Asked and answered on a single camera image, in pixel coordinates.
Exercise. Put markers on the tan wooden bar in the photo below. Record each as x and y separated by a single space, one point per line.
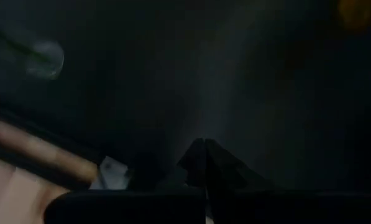
42 149

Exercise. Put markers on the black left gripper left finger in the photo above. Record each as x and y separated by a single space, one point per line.
141 205

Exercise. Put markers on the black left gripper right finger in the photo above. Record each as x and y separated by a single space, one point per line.
266 205

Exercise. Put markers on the clear glass vase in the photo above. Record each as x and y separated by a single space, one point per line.
45 60

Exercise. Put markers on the white paper piece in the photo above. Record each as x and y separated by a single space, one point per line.
112 174

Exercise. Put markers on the amber ribbed glass vase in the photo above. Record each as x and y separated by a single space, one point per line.
359 12

